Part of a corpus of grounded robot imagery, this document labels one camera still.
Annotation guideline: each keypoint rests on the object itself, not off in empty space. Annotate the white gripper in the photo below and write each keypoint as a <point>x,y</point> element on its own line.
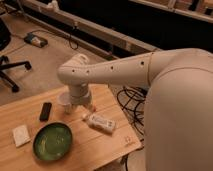
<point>79,95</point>

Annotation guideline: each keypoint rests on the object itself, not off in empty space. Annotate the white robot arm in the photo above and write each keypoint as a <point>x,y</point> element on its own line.
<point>178,110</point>

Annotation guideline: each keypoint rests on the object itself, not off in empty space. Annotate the white paper cup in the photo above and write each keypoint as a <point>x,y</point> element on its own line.
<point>63,99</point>

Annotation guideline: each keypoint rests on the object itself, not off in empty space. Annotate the black remote control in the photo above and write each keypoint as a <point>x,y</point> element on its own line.
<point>45,112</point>

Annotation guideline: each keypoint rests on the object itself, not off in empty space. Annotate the green round plate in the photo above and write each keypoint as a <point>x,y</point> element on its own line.
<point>52,142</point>

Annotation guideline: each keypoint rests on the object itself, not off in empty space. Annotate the white folded cloth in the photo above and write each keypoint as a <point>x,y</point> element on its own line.
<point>21,135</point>

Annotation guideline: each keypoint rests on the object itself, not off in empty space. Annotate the black office chair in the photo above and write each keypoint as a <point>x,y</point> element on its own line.
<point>5,38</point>

